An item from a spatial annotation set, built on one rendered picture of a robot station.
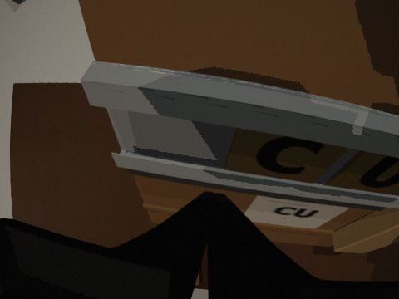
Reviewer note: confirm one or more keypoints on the white paper ticket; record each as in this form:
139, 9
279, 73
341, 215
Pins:
290, 213

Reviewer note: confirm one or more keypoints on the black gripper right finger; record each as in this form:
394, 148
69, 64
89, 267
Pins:
244, 264

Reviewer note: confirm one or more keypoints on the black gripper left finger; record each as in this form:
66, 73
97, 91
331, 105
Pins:
160, 264

